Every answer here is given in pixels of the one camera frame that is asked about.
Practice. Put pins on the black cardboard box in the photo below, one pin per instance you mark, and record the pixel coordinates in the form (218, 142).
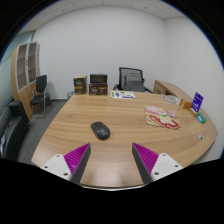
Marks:
(98, 78)

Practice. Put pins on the black leather sofa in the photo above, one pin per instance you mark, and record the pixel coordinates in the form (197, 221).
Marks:
(11, 133)

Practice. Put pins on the green blue small packet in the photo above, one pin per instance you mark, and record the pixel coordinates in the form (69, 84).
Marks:
(201, 118)

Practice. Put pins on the black visitor chair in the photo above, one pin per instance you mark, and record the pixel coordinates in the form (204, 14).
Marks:
(41, 83)

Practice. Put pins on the purple standing sign card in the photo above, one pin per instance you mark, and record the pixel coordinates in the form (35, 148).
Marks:
(197, 101)

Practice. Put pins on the wooden side desk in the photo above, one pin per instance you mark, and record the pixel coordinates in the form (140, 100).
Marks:
(170, 88)

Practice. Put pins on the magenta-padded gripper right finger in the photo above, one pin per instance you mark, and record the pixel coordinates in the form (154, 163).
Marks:
(148, 158)

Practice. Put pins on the round grey patterned disc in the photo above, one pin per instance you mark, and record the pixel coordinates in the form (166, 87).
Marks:
(171, 99)

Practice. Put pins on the small orange box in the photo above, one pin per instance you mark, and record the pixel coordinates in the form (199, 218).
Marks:
(186, 104)

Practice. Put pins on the wide brown cardboard box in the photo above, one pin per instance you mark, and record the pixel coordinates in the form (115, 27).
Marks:
(98, 89)

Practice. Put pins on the black computer mouse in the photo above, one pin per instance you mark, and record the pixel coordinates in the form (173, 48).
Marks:
(100, 130)

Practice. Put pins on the wooden shelf unit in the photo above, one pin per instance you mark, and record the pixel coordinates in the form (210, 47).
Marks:
(23, 95)

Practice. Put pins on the tall brown cardboard box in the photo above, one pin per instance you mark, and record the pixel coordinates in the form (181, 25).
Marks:
(80, 85)

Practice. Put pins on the black mesh office chair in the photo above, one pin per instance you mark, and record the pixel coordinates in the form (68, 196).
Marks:
(132, 80)

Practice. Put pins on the white printed paper sheet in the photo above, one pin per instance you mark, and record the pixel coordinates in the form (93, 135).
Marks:
(122, 95)

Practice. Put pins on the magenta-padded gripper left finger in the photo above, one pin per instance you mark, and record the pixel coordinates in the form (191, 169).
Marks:
(75, 158)

